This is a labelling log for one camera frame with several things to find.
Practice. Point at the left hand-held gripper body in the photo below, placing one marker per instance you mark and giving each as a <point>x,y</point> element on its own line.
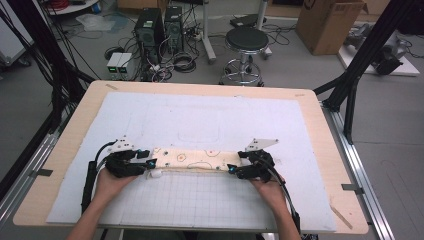
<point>123,165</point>

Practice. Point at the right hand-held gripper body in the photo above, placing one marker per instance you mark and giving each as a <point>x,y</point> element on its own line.
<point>256,166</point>

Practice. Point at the cream cloth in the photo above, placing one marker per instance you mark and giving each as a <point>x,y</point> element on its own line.
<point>196,160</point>

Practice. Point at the person's left hand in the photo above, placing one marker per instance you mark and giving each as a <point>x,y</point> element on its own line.
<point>111,186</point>

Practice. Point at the person's right hand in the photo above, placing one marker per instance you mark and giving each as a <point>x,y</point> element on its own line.
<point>270,193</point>

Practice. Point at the white gridded mat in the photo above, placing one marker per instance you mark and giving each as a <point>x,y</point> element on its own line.
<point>200,206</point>

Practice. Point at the person's dark trousers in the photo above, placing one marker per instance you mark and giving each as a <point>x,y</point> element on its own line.
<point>186,235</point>

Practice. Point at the grey metal clip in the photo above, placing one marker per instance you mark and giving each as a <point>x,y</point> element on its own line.
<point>41,172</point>
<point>351,188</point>

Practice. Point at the white power supply unit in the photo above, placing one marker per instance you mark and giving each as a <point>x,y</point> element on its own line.
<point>113,63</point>
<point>125,63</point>

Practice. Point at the black round stool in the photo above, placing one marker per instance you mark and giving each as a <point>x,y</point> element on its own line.
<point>246,39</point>

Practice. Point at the large black computer tower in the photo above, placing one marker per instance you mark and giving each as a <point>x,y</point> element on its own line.
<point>148,33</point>

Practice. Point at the white metal stand leg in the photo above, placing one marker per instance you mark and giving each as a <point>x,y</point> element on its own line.
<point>262,13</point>
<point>207,33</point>

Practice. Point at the slim black computer tower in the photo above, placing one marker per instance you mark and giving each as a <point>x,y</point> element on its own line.
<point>174,28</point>

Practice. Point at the black flat case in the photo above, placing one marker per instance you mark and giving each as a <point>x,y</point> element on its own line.
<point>245,20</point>

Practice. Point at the clear plastic bag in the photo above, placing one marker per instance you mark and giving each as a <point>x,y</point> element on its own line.
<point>95,22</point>

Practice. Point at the brown cardboard box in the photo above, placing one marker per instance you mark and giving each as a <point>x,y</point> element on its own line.
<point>328,26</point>

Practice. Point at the white round table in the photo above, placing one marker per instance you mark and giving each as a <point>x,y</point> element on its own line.
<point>75,7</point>

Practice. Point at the white panel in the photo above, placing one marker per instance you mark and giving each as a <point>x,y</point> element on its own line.
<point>11,43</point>

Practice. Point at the black machine part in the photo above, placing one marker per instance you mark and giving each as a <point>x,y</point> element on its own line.
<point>386,60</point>

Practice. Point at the white base board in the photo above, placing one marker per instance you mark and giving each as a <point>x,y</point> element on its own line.
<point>408,68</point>

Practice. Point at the aluminium rail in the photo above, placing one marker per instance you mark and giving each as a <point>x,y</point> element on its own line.
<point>360,173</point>
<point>30,166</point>

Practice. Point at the black metal frame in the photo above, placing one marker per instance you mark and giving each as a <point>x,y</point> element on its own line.
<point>363,56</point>
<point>43,43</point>

